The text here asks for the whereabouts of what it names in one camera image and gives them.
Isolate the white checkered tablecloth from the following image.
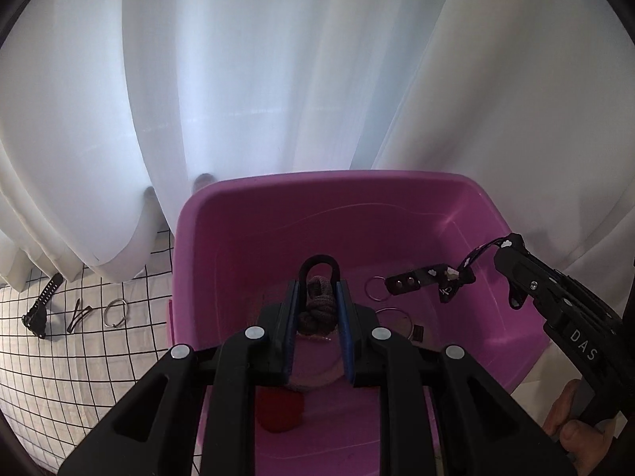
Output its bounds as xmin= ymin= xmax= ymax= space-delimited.
xmin=0 ymin=228 xmax=209 ymax=476

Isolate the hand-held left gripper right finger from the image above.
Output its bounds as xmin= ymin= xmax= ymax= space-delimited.
xmin=336 ymin=280 xmax=579 ymax=476

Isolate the black hair clip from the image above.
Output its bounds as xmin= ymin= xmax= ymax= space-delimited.
xmin=66 ymin=298 xmax=95 ymax=336

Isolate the pink plastic bin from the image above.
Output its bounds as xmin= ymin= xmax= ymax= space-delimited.
xmin=166 ymin=171 xmax=552 ymax=476

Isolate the person's right hand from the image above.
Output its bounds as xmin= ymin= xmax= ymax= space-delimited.
xmin=542 ymin=379 xmax=627 ymax=476

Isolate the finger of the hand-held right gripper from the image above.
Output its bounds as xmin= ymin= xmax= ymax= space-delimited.
xmin=493 ymin=232 xmax=567 ymax=284
xmin=507 ymin=278 xmax=531 ymax=311

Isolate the black wrist watch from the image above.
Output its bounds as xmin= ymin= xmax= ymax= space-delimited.
xmin=21 ymin=273 xmax=65 ymax=341

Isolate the small silver ring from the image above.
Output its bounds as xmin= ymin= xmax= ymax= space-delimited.
xmin=364 ymin=276 xmax=391 ymax=303
xmin=102 ymin=297 xmax=131 ymax=329

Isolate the white curtain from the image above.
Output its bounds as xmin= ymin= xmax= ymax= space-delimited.
xmin=0 ymin=0 xmax=635 ymax=303

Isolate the black strap charm bracelet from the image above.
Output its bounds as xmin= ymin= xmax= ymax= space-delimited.
xmin=384 ymin=235 xmax=515 ymax=306

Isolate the pink fuzzy strawberry headband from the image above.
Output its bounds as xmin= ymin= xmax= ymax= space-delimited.
xmin=255 ymin=342 xmax=348 ymax=434

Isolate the dark knotted hair tie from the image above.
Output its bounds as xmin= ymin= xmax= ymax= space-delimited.
xmin=296 ymin=254 xmax=343 ymax=339

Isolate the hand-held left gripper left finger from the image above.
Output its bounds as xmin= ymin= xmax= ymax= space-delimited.
xmin=57 ymin=280 xmax=301 ymax=476

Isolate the large silver bangle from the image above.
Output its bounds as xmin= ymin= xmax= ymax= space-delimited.
xmin=374 ymin=307 xmax=416 ymax=342

